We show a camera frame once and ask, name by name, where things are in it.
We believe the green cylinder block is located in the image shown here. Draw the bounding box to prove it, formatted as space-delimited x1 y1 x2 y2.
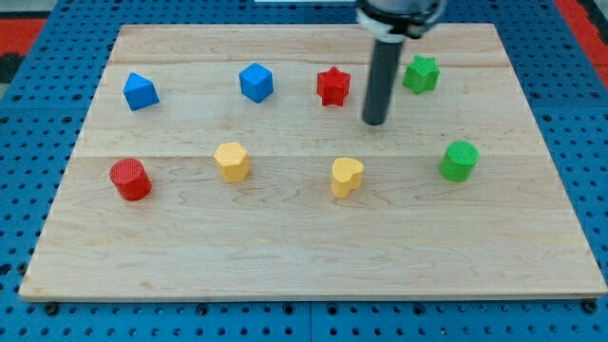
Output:
439 141 480 182

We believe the red star block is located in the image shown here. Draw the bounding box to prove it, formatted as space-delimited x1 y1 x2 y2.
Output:
316 66 351 106

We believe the light wooden board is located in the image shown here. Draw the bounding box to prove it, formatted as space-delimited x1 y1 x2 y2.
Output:
19 24 607 302

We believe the yellow heart block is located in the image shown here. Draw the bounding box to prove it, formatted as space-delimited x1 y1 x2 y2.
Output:
331 158 365 199

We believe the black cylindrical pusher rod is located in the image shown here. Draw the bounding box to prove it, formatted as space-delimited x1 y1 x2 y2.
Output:
362 40 403 125

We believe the yellow hexagon block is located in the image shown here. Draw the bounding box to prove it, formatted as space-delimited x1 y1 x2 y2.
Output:
214 142 251 182

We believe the green star block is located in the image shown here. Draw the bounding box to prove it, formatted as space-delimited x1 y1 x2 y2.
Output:
402 55 440 94

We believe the blue triangular prism block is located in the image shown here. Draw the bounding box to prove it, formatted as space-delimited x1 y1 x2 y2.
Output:
123 72 160 111

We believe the red cylinder block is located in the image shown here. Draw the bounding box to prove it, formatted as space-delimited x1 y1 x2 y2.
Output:
109 158 152 201

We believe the blue cube block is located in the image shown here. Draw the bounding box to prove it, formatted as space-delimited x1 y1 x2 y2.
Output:
238 63 274 104

